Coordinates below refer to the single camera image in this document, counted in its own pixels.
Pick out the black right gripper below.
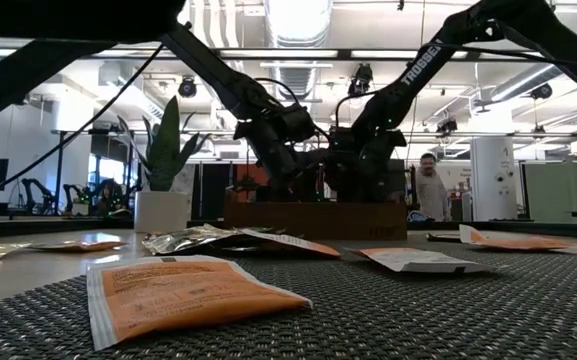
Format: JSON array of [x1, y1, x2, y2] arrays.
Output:
[[328, 127, 408, 202]]

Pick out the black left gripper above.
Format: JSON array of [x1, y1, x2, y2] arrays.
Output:
[[240, 113, 331, 202]]

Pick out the orange white tea packet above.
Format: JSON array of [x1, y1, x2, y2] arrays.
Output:
[[458, 224, 572, 251], [237, 227, 343, 260], [350, 247, 494, 275], [86, 254, 314, 352]]

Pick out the brown wooden tea organizer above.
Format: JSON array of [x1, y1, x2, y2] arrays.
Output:
[[224, 187, 409, 242]]

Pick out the dark flat tea packet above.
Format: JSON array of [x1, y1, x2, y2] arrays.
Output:
[[425, 231, 464, 244]]

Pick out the silver foil tea packet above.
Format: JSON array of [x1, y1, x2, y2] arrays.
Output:
[[141, 223, 242, 256]]

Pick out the flat orange tea packet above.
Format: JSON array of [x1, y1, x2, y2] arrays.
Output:
[[30, 240, 129, 253]]

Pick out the person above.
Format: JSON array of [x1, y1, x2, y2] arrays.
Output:
[[414, 152, 452, 223]]

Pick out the green snake plant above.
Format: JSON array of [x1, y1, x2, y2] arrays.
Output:
[[116, 96, 213, 193]]

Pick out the white round column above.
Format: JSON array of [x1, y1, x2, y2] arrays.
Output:
[[469, 136, 519, 223]]

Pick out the grey woven placemat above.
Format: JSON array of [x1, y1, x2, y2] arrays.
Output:
[[0, 238, 577, 360]]

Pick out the orange wall panel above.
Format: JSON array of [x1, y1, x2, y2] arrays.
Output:
[[236, 163, 272, 201]]

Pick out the black overhead frame bar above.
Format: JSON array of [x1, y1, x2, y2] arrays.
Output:
[[0, 47, 577, 63]]

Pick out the silver ceiling duct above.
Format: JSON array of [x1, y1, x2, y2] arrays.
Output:
[[262, 0, 335, 101]]

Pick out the grey ceiling duct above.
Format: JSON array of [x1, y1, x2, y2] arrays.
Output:
[[487, 62, 577, 104]]

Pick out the pale green partition wall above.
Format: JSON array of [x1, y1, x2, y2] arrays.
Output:
[[523, 162, 577, 225]]

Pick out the black metal stand frame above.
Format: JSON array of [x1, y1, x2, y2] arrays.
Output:
[[50, 128, 144, 217]]

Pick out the black table edge rail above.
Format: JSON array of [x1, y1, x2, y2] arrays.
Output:
[[0, 215, 577, 240]]

